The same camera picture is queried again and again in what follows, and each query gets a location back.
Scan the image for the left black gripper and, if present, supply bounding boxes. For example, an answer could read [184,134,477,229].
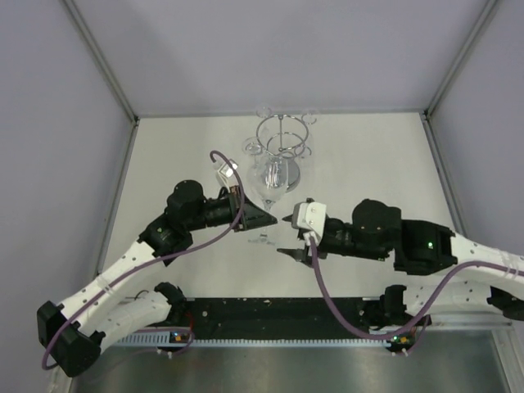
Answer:
[186,185,277,233]

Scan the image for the clear wine glass taken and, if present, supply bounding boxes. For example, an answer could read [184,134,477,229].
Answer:
[245,157,292,246]

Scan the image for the chrome wine glass rack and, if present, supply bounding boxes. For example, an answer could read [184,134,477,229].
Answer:
[255,114,312,193]

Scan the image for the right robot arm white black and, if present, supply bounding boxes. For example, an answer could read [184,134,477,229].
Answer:
[279,198,523,338]

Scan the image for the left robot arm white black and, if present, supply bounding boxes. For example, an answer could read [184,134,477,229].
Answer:
[37,180,277,377]

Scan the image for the clear wine glass back left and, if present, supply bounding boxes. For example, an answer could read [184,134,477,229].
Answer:
[255,104,273,120]

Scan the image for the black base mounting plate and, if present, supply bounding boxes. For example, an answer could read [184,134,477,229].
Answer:
[177,298,357,339]

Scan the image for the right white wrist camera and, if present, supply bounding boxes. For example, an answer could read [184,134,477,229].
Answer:
[291,201,327,245]

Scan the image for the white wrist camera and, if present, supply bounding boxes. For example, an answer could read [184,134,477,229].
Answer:
[213,158,238,188]
[291,201,327,245]

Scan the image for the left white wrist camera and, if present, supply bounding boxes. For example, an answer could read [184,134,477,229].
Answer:
[213,158,238,188]

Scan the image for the light blue slotted cable duct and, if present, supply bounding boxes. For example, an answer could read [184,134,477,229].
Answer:
[114,331,391,349]

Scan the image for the left aluminium frame post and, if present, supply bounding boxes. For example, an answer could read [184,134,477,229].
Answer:
[59,0,139,124]

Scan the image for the aluminium frame post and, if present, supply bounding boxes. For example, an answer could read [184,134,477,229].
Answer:
[59,0,139,124]
[423,0,502,121]

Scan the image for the right aluminium frame post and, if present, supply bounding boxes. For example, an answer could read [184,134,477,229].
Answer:
[423,0,502,121]

